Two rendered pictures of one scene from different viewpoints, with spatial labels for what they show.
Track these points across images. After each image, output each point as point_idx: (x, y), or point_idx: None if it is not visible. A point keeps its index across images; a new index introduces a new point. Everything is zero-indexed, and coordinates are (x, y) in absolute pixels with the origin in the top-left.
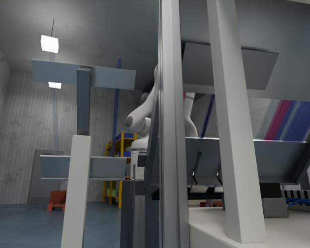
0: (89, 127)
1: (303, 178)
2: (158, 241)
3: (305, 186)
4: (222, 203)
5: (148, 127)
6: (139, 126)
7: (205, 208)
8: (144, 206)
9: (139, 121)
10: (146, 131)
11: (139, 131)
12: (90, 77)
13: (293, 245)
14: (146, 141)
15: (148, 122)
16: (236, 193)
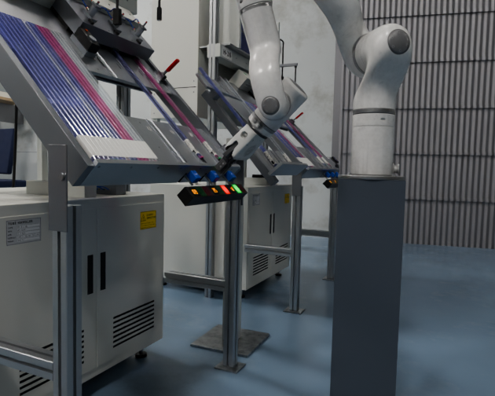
0: (230, 130)
1: (58, 171)
2: (334, 289)
3: (57, 189)
4: (125, 190)
5: (361, 58)
6: (350, 67)
7: (137, 194)
8: (226, 202)
9: (343, 60)
10: (365, 67)
11: (363, 74)
12: (210, 95)
13: None
14: (355, 94)
15: (358, 48)
16: None
